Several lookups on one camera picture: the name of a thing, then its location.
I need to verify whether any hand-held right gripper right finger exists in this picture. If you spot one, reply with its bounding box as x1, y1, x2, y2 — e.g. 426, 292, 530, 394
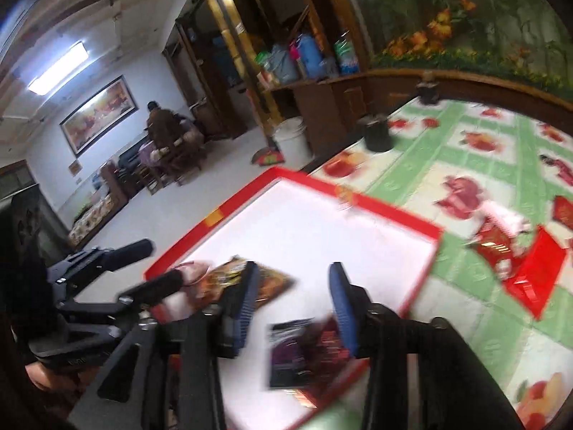
328, 262, 525, 430

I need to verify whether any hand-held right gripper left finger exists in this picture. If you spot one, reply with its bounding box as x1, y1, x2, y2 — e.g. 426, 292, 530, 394
67, 262, 261, 430

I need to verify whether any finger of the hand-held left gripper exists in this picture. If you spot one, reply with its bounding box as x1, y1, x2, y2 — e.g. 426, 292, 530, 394
67, 272, 185, 325
49, 239, 154, 287

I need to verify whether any orange brown snack packet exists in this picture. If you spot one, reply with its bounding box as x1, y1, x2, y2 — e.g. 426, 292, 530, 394
197, 256, 296, 310

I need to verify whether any red black snack packet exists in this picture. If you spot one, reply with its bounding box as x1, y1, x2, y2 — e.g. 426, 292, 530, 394
304, 316, 354, 381

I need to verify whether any pink snack packet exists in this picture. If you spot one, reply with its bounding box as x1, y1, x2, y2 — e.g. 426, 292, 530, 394
157, 262, 212, 323

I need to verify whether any dark purple snack packet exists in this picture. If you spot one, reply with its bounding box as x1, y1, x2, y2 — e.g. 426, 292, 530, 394
268, 318, 321, 390

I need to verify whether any red-rimmed white tray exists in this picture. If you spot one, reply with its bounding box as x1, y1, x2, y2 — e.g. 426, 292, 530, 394
144, 166, 444, 417

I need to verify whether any red white patterned snack packet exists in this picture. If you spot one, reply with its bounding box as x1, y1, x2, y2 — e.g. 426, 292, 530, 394
468, 212, 538, 279

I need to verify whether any wooden bench with cushion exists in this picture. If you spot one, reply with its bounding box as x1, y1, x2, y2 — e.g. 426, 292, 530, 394
67, 163, 131, 248

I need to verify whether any wooden chair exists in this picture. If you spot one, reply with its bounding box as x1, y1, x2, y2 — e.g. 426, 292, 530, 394
136, 141, 204, 195

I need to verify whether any green fruit-print tablecloth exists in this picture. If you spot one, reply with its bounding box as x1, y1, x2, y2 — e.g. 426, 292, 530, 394
309, 99, 573, 430

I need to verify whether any colourful hand fan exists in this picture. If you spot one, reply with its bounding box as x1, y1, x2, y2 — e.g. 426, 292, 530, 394
251, 147, 287, 167

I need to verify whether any white plastic bucket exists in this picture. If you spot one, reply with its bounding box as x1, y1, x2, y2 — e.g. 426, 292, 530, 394
272, 116, 314, 168

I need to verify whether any black jar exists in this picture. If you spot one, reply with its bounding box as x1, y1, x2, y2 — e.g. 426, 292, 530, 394
360, 114, 395, 153
414, 72, 442, 106

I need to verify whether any ceiling light panel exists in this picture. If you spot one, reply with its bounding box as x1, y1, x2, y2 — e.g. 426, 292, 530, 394
28, 41, 88, 96

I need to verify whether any wooden shelf cabinet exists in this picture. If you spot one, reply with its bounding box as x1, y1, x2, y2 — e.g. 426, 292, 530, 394
262, 69, 404, 144

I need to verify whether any grey-blue plastic jug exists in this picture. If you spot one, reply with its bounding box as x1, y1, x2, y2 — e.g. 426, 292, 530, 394
268, 45, 300, 85

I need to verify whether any blue plastic bottle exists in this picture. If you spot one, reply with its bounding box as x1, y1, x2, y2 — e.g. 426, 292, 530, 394
295, 33, 324, 79

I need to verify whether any green plastic bottle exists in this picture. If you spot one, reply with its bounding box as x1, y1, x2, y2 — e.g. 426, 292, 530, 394
333, 31, 361, 76

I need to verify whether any flower mural panel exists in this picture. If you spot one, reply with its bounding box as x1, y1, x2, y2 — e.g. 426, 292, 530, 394
336, 0, 573, 95

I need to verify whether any framed wall painting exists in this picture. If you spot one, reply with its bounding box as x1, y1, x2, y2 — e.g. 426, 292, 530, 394
59, 75, 139, 158

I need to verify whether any golden door frame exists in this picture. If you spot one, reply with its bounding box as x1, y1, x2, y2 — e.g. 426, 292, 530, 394
194, 0, 287, 128

